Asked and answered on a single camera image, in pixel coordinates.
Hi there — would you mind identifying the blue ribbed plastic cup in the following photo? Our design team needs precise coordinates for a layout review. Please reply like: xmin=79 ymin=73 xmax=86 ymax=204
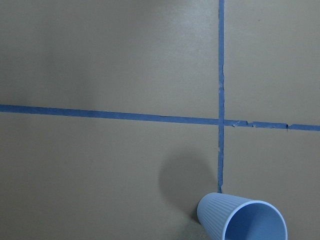
xmin=197 ymin=193 xmax=288 ymax=240

